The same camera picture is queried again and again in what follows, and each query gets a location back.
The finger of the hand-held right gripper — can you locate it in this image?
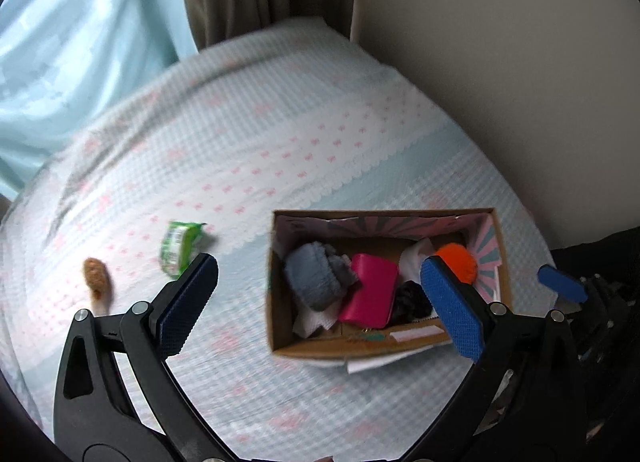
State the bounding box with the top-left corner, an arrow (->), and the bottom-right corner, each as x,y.
537,265 -> 589,304

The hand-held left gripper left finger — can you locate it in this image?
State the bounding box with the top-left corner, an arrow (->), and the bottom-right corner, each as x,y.
52,252 -> 236,462

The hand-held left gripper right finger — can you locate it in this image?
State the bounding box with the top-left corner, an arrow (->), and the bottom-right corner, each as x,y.
420,255 -> 588,462

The black scrunchie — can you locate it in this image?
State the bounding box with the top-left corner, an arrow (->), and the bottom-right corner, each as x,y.
390,281 -> 435,326

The orange pompom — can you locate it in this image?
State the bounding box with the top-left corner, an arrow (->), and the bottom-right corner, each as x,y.
432,243 -> 479,284

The green snack packet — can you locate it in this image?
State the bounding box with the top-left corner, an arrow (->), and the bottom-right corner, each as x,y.
160,221 -> 207,277

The white cloth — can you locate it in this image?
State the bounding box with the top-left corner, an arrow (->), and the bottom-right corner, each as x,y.
399,237 -> 436,283

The pink wallet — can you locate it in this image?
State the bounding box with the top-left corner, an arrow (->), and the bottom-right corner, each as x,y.
338,253 -> 400,329

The patterned cardboard box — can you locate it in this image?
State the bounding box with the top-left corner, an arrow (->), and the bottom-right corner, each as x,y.
265,207 -> 514,376

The white tissue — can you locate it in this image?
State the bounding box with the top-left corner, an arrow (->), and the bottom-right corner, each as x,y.
292,299 -> 341,339

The grey sock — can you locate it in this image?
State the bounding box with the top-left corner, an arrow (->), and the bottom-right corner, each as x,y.
284,241 -> 361,313

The black garment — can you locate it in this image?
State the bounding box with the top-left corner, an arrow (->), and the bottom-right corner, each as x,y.
550,227 -> 640,293

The brown knitted toy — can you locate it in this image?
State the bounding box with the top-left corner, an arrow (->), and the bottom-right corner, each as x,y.
82,257 -> 112,316

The light blue hanging cloth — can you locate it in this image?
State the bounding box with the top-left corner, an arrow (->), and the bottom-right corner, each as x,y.
0,0 -> 202,199

